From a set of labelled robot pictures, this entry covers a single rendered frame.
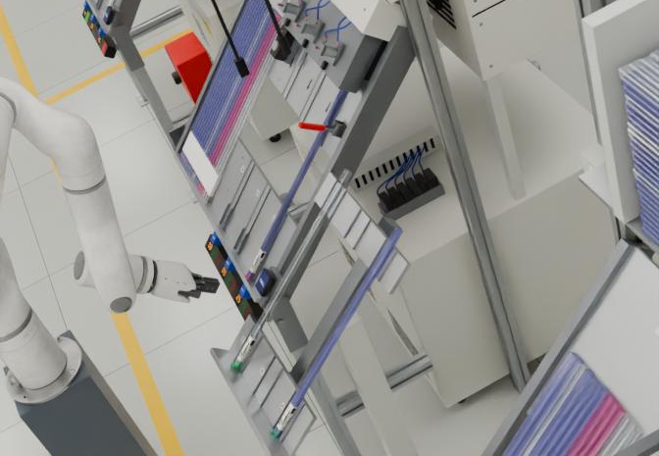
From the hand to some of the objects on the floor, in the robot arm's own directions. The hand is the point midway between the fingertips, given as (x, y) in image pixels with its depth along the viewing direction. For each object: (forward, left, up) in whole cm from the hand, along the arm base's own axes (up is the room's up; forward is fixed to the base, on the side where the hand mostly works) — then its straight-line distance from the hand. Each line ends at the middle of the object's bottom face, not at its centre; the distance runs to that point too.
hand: (209, 284), depth 252 cm
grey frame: (+38, +23, -77) cm, 89 cm away
